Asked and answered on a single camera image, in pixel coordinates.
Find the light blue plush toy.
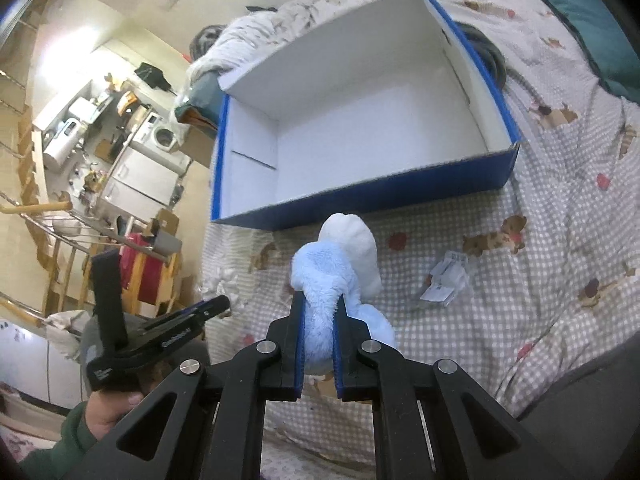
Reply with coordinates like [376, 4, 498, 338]
[291, 214, 397, 376]

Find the green sleeve forearm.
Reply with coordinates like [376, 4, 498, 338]
[20, 402, 98, 480]

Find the person's left hand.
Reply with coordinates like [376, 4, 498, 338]
[85, 390, 144, 441]

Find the red chair cloth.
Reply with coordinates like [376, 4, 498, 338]
[119, 246, 164, 304]

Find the wooden stair railing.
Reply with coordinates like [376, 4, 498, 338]
[1, 212, 96, 320]

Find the crumpled white paper tag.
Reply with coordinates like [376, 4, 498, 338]
[419, 250, 471, 307]

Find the white kitchen cabinet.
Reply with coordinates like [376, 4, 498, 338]
[98, 148, 179, 222]

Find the checkered dog print bedsheet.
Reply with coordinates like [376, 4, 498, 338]
[188, 0, 639, 479]

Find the white washing machine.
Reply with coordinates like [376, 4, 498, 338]
[130, 112, 191, 177]

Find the white rice cooker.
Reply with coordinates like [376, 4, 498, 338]
[42, 117, 87, 172]

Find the blue white cardboard box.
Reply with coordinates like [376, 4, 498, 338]
[210, 0, 520, 231]

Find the teal pillow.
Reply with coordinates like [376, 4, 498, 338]
[542, 0, 639, 103]

